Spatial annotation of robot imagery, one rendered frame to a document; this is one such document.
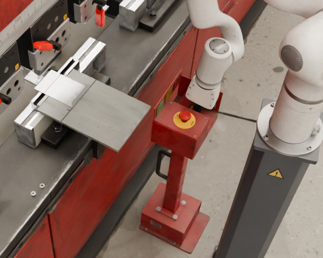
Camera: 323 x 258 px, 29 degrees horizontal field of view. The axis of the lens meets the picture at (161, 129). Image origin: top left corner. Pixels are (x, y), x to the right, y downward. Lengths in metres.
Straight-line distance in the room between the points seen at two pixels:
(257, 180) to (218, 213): 0.89
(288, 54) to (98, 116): 0.58
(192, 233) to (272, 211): 0.73
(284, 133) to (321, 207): 1.20
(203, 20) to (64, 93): 0.45
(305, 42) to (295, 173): 0.52
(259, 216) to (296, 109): 0.53
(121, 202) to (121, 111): 0.98
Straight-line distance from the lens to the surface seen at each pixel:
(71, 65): 1.86
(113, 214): 2.64
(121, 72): 2.00
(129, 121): 1.72
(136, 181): 2.72
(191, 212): 2.59
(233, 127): 3.01
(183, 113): 1.99
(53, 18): 1.56
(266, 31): 3.48
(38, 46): 1.48
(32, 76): 1.83
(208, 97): 1.99
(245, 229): 2.13
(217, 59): 1.84
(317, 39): 1.42
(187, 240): 2.65
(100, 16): 1.71
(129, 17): 2.09
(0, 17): 1.37
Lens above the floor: 2.38
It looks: 54 degrees down
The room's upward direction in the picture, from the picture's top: 7 degrees clockwise
